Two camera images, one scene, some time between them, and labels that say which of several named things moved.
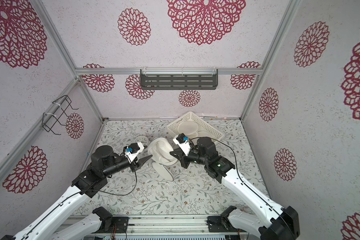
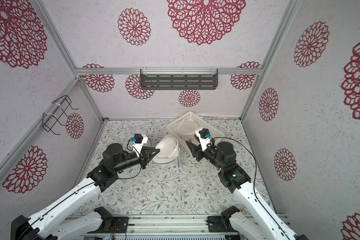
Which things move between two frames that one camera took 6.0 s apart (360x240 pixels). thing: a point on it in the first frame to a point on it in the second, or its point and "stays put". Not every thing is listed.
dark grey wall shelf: (179, 79) stays put
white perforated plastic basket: (193, 127) stays put
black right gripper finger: (184, 160) to (192, 146)
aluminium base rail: (155, 226) stays put
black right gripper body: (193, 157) to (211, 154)
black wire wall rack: (49, 119) stays put
